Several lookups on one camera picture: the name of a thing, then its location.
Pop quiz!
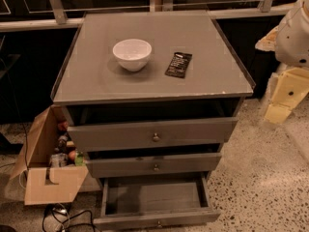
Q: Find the grey bottom drawer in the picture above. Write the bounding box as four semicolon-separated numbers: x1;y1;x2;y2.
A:
94;172;219;231

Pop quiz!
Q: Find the grey drawer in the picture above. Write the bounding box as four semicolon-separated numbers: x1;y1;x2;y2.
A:
86;153;221;178
69;117;238;152
94;172;219;231

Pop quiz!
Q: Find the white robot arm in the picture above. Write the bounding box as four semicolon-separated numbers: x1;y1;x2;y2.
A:
255;0;309;124

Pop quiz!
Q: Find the grey drawer cabinet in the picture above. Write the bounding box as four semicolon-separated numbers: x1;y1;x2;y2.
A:
50;10;257;179

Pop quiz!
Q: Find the grey top drawer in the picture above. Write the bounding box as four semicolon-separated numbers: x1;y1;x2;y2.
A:
69;117;238;152

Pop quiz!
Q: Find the grey middle drawer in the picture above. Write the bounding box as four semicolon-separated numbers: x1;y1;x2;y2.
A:
86;153;221;178

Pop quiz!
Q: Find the dark snack packet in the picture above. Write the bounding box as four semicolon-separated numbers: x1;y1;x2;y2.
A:
165;52;192;78

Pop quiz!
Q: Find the white ceramic bowl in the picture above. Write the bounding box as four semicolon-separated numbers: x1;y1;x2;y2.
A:
113;39;152;72

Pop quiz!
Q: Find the green item in box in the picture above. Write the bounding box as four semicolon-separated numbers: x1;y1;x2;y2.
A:
74;151;84;166

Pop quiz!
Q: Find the red round item in box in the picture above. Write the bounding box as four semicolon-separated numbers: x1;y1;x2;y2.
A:
68;150;76;161

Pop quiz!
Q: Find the dark bottle in box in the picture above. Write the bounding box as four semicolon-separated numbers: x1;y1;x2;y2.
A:
58;134;69;153

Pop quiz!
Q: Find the silver can in box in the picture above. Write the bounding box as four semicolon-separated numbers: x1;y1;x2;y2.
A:
50;153;68;167

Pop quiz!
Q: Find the metal railing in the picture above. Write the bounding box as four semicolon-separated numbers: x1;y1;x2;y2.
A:
0;0;296;33

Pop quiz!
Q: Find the open cardboard box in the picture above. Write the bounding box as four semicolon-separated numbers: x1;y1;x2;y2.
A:
10;105;88;205

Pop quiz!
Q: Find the black cable on floor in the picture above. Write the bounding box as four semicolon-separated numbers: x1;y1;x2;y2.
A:
42;203;98;232

